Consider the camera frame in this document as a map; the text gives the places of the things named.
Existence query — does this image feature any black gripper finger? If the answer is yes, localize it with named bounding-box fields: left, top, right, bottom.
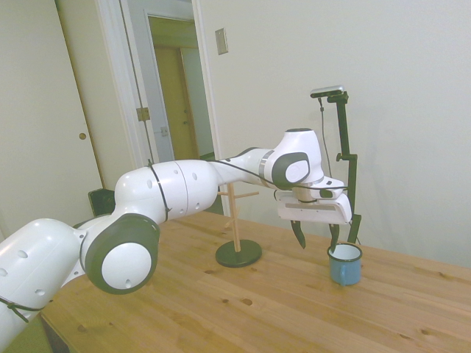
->
left=328, top=224, right=341, bottom=255
left=289, top=219, right=307, bottom=251

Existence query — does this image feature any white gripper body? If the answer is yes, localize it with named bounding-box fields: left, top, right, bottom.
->
left=275, top=189, right=354, bottom=226

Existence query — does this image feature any blue enamel mug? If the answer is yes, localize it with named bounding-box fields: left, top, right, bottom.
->
left=327, top=243, right=364, bottom=287

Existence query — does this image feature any wooden mug tree black base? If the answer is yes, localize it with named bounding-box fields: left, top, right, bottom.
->
left=215, top=182, right=263, bottom=268

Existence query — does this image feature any wooden interior door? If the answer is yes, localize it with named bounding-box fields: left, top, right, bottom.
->
left=154, top=46, right=199, bottom=161

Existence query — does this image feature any black square seat back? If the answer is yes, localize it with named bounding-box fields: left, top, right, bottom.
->
left=87, top=188, right=117, bottom=218

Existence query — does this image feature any white open door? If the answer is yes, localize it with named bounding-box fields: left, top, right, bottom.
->
left=119, top=0, right=176, bottom=165

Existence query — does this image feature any white door with round knob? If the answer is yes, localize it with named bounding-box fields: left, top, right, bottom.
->
left=0, top=0, right=111, bottom=236

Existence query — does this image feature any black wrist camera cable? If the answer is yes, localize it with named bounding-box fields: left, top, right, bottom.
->
left=204, top=158, right=349, bottom=192

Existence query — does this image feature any black camera stand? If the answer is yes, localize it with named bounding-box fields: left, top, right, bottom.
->
left=325, top=91, right=364, bottom=246

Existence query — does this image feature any thin black camera cable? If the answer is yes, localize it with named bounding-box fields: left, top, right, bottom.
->
left=318, top=97, right=336, bottom=179

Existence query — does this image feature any grey exterior camera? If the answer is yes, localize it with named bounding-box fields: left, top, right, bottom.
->
left=310, top=85, right=346, bottom=99

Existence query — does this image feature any beige wall switch plate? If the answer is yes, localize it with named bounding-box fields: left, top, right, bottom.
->
left=215, top=28, right=229, bottom=56

